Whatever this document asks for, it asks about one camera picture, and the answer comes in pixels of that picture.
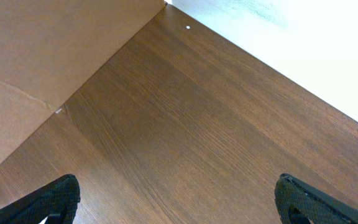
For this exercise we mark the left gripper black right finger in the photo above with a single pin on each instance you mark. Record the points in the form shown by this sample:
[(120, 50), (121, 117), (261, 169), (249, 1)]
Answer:
[(298, 202)]

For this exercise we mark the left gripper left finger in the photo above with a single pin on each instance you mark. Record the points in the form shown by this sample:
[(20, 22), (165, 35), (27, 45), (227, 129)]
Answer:
[(56, 202)]

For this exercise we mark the cardboard box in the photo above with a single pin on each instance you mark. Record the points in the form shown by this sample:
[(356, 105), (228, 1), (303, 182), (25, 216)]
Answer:
[(48, 49)]

